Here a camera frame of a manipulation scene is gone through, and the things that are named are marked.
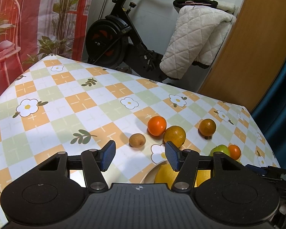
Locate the white quilted blanket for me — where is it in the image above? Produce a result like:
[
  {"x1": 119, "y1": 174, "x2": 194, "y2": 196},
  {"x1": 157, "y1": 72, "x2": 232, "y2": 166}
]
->
[{"x1": 160, "y1": 5, "x2": 236, "y2": 79}]

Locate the wooden board panel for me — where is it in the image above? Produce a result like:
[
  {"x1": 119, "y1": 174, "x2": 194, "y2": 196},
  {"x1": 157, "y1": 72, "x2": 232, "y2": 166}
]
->
[{"x1": 199, "y1": 0, "x2": 286, "y2": 111}]

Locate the small orange tangerine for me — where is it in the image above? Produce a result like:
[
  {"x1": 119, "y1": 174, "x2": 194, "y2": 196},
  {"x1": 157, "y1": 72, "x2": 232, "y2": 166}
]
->
[{"x1": 228, "y1": 144, "x2": 241, "y2": 160}]

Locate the black exercise bike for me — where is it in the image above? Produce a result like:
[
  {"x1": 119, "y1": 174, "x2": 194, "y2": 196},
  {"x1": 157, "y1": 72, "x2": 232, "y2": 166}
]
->
[{"x1": 85, "y1": 0, "x2": 168, "y2": 82}]

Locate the red printed backdrop curtain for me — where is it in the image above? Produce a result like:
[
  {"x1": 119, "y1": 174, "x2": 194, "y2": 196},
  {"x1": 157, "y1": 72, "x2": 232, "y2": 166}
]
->
[{"x1": 0, "y1": 0, "x2": 91, "y2": 95}]

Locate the brown kiwi fruit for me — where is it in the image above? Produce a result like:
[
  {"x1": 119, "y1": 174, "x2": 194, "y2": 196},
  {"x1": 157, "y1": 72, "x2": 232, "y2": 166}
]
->
[{"x1": 129, "y1": 133, "x2": 146, "y2": 148}]

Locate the checkered floral tablecloth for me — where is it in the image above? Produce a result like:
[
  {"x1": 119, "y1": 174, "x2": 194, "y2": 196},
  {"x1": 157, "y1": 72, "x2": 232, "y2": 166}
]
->
[{"x1": 0, "y1": 55, "x2": 279, "y2": 227}]

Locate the yellow-brown orange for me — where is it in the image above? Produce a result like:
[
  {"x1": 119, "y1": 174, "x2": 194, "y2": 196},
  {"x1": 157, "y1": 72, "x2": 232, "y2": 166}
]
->
[{"x1": 163, "y1": 126, "x2": 186, "y2": 148}]

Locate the beige round plate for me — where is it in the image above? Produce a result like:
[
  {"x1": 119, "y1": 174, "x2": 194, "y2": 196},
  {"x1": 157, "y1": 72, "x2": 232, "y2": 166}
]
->
[{"x1": 140, "y1": 160, "x2": 168, "y2": 184}]

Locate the bright orange tangerine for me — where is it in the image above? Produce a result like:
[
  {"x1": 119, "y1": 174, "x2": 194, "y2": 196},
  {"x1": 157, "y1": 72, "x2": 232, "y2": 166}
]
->
[{"x1": 147, "y1": 116, "x2": 167, "y2": 136}]

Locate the green apple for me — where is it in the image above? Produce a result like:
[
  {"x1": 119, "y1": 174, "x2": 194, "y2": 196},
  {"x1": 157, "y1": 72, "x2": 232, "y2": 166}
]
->
[{"x1": 209, "y1": 144, "x2": 230, "y2": 157}]

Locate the dark brownish orange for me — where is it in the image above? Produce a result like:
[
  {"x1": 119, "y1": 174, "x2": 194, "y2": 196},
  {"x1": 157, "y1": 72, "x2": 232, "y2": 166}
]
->
[{"x1": 198, "y1": 118, "x2": 216, "y2": 137}]

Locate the teal curtain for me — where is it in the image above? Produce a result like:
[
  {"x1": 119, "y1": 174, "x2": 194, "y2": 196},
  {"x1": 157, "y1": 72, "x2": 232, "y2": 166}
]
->
[{"x1": 252, "y1": 61, "x2": 286, "y2": 169}]

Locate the yellow lemon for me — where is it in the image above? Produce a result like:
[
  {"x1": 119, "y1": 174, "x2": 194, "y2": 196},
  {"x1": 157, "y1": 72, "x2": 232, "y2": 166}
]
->
[{"x1": 154, "y1": 163, "x2": 211, "y2": 189}]

